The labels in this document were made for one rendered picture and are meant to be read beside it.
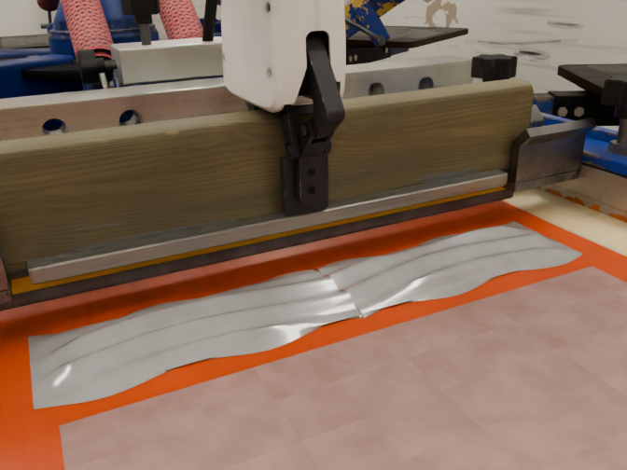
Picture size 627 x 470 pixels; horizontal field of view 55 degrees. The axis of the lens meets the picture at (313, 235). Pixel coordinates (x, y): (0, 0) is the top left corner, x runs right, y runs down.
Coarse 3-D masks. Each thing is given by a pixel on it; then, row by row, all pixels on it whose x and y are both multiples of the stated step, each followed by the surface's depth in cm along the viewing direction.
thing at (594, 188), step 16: (592, 176) 49; (608, 176) 48; (624, 176) 47; (560, 192) 53; (576, 192) 51; (592, 192) 50; (608, 192) 48; (624, 192) 47; (592, 208) 50; (608, 208) 49; (624, 208) 47
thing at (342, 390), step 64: (256, 256) 43; (0, 320) 36; (64, 320) 36; (0, 384) 30; (192, 384) 30; (256, 384) 30; (320, 384) 30; (384, 384) 30; (0, 448) 26; (64, 448) 26; (128, 448) 26; (192, 448) 26; (256, 448) 26; (320, 448) 26; (384, 448) 26; (448, 448) 26
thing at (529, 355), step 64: (320, 256) 43; (384, 320) 35; (448, 320) 35; (512, 320) 35; (576, 320) 35; (448, 384) 30; (512, 384) 29; (576, 384) 29; (512, 448) 26; (576, 448) 25
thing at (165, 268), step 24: (504, 192) 51; (384, 216) 46; (408, 216) 47; (288, 240) 43; (312, 240) 44; (168, 264) 39; (192, 264) 40; (48, 288) 37; (72, 288) 37; (96, 288) 38
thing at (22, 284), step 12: (480, 192) 49; (420, 204) 47; (432, 204) 48; (360, 216) 45; (372, 216) 45; (300, 228) 43; (312, 228) 43; (252, 240) 42; (264, 240) 42; (192, 252) 40; (204, 252) 40; (132, 264) 38; (144, 264) 39; (84, 276) 37; (96, 276) 38; (12, 288) 36; (24, 288) 36; (36, 288) 36
